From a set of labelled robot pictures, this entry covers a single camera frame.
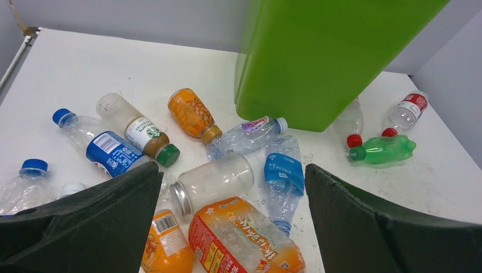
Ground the green plastic bottle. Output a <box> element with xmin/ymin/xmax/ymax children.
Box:
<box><xmin>348</xmin><ymin>135</ymin><xmax>417</xmax><ymax>165</ymax></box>

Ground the blue label water bottle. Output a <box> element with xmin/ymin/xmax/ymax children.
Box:
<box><xmin>52</xmin><ymin>108</ymin><xmax>151</xmax><ymax>178</ymax></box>

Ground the white cap blue label bottle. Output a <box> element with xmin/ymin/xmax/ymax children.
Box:
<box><xmin>60</xmin><ymin>182</ymin><xmax>87</xmax><ymax>198</ymax></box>

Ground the clear jar silver lid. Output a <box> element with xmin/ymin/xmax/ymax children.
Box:
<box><xmin>169</xmin><ymin>152</ymin><xmax>254</xmax><ymax>216</ymax></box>

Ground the blue cap water bottle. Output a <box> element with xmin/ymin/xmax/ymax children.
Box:
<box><xmin>1</xmin><ymin>159</ymin><xmax>55</xmax><ymax>216</ymax></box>

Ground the red label bottle far right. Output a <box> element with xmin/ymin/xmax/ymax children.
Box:
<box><xmin>381</xmin><ymin>90</ymin><xmax>429</xmax><ymax>137</ymax></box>

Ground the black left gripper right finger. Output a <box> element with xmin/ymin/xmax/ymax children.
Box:
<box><xmin>305</xmin><ymin>164</ymin><xmax>481</xmax><ymax>272</ymax></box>

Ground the small orange juice bottle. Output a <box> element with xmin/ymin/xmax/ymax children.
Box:
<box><xmin>168</xmin><ymin>88</ymin><xmax>222</xmax><ymax>144</ymax></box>

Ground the large orange label bottle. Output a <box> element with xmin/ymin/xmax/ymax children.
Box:
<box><xmin>188</xmin><ymin>197</ymin><xmax>307</xmax><ymax>272</ymax></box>

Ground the crushed light blue label bottle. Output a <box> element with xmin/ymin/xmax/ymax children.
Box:
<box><xmin>264</xmin><ymin>135</ymin><xmax>305</xmax><ymax>236</ymax></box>

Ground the green plastic bin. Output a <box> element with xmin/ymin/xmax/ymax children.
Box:
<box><xmin>234</xmin><ymin>0</ymin><xmax>446</xmax><ymax>132</ymax></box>

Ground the crushed purple label clear bottle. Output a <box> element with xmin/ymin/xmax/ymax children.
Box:
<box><xmin>207</xmin><ymin>116</ymin><xmax>288</xmax><ymax>161</ymax></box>

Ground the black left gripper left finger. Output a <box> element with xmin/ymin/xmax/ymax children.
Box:
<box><xmin>1</xmin><ymin>163</ymin><xmax>163</xmax><ymax>272</ymax></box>

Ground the coffee bottle green cap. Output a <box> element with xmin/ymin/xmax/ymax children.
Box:
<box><xmin>96</xmin><ymin>93</ymin><xmax>180</xmax><ymax>167</ymax></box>

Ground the red label bottle near bin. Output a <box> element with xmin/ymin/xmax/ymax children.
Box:
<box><xmin>333</xmin><ymin>98</ymin><xmax>364</xmax><ymax>148</ymax></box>

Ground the small orange label bottle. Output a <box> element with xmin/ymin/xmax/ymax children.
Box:
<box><xmin>141</xmin><ymin>209</ymin><xmax>194</xmax><ymax>273</ymax></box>

